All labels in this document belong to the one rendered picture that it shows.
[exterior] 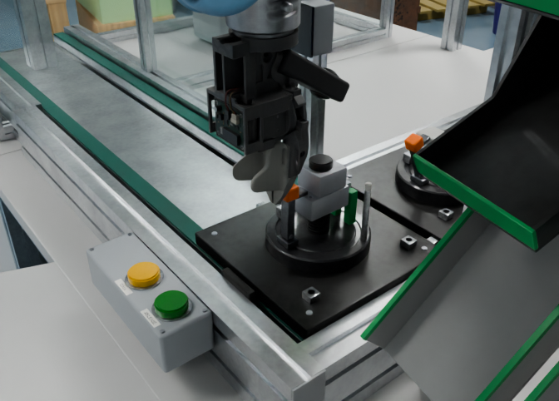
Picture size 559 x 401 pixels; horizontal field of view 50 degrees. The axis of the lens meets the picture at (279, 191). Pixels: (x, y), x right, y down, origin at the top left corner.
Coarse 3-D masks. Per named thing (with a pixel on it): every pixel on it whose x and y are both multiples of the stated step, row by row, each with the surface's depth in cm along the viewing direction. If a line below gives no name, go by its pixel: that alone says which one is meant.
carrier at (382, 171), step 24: (360, 168) 99; (384, 168) 99; (408, 168) 95; (360, 192) 92; (384, 192) 92; (408, 192) 91; (432, 192) 89; (408, 216) 87; (432, 216) 87; (456, 216) 87
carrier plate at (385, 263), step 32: (224, 224) 85; (256, 224) 85; (384, 224) 85; (224, 256) 79; (256, 256) 79; (384, 256) 79; (416, 256) 79; (256, 288) 74; (288, 288) 73; (320, 288) 73; (352, 288) 73; (384, 288) 74; (288, 320) 70; (320, 320) 68
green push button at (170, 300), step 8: (160, 296) 72; (168, 296) 72; (176, 296) 72; (184, 296) 72; (160, 304) 70; (168, 304) 70; (176, 304) 70; (184, 304) 70; (160, 312) 70; (168, 312) 70; (176, 312) 70; (184, 312) 71
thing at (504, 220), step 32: (544, 32) 52; (512, 64) 52; (544, 64) 54; (512, 96) 54; (544, 96) 53; (448, 128) 52; (480, 128) 54; (512, 128) 52; (544, 128) 51; (416, 160) 52; (448, 160) 53; (480, 160) 51; (512, 160) 50; (544, 160) 49; (448, 192) 50; (480, 192) 49; (512, 192) 48; (544, 192) 46; (512, 224) 43; (544, 224) 42
